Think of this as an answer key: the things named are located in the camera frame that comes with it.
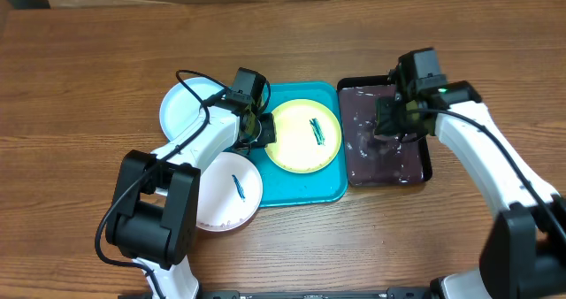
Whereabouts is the black tray with water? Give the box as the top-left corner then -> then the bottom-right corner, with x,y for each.
337,75 -> 432,187

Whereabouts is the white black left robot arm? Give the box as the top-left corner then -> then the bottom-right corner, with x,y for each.
95,102 -> 275,298

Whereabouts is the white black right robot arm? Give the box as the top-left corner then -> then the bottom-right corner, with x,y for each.
375,81 -> 565,298

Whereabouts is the light blue plastic plate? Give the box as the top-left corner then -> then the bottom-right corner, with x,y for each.
159,77 -> 223,142

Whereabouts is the pink plastic plate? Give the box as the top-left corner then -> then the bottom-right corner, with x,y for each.
196,152 -> 264,233

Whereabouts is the green sponge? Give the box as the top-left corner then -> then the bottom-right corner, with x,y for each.
374,97 -> 399,136

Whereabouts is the teal plastic tray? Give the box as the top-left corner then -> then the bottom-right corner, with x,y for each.
240,81 -> 348,207

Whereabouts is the yellow plastic plate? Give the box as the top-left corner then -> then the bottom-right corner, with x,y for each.
265,99 -> 342,173

